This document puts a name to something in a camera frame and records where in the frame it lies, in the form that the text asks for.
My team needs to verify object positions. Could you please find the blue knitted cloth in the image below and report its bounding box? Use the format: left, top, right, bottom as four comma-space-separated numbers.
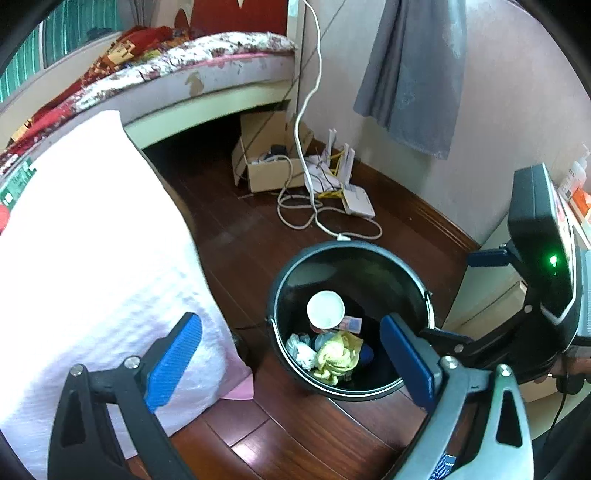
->
358, 344, 375, 366

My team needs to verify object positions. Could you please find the yellow cloth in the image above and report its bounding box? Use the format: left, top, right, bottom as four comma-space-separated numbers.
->
311, 331, 363, 386

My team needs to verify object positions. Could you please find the red white milk carton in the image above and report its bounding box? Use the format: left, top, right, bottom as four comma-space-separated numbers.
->
335, 316, 363, 334

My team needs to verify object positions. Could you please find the light blue face mask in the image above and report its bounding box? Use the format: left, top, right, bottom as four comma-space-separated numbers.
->
314, 331, 336, 351

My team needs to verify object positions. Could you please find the red paper cup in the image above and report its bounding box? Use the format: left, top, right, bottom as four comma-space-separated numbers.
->
307, 290, 346, 332

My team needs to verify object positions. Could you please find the black trash bin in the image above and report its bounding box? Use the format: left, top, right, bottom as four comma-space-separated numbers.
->
266, 241, 436, 402

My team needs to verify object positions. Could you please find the right hand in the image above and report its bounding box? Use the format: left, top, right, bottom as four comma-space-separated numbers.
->
533, 353, 591, 384

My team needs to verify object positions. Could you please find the white bottle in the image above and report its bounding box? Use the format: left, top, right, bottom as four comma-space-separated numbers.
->
558, 143, 590, 202

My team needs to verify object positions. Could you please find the pink white table cover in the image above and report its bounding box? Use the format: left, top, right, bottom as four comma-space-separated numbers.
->
1, 110, 250, 479

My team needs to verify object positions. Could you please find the white router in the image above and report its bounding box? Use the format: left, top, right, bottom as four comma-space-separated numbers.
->
304, 128, 376, 220

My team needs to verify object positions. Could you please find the grey hanging towel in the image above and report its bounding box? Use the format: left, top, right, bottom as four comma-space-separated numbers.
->
353, 0, 467, 160

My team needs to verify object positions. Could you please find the red plastic bag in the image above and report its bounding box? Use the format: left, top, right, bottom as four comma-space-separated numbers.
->
0, 204, 10, 233

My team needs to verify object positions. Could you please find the green white carton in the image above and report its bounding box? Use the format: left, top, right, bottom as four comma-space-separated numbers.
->
1, 158, 36, 211

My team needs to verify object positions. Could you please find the cardboard box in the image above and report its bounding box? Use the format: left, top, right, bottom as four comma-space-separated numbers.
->
231, 110, 304, 193

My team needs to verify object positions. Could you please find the bed with floral mattress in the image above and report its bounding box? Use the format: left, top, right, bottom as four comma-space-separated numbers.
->
1, 32, 297, 161

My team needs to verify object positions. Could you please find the red patterned blanket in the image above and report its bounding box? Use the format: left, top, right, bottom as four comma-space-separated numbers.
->
1, 26, 202, 168

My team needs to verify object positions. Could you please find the red white headboard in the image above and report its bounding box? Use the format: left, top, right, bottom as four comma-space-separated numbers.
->
174, 0, 288, 36

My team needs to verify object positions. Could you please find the window with green curtain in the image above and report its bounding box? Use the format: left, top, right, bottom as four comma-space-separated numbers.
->
1, 0, 134, 102

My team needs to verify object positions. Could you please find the white cable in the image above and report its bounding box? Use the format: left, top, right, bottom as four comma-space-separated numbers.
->
275, 0, 385, 243

